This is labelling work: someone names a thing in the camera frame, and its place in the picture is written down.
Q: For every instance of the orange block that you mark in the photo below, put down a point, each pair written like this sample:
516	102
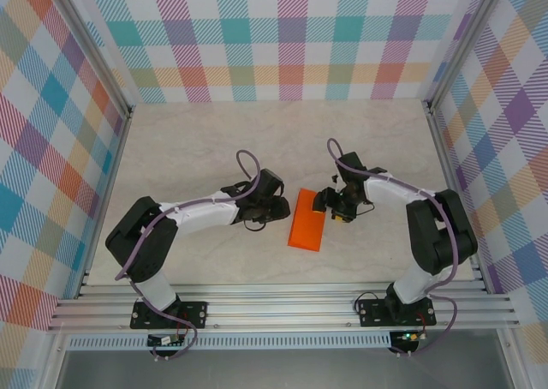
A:
306	226

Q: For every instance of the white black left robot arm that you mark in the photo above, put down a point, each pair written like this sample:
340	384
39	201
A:
205	213

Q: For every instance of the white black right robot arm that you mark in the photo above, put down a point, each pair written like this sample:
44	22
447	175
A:
441	235

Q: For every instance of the circuit board with green light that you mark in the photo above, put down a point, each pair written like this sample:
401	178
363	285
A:
406	336

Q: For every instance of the small black circuit board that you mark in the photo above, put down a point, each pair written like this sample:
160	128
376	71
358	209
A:
160	341

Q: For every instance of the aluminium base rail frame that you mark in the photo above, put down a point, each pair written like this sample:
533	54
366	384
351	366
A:
282	307

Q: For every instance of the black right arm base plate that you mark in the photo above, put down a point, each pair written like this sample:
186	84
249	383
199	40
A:
372	314

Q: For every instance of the aluminium side rail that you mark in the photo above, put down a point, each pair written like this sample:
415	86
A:
101	213
444	149

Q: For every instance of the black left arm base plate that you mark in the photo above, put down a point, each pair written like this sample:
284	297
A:
192	314

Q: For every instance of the aluminium corner post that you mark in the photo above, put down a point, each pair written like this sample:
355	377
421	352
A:
91	42
463	42

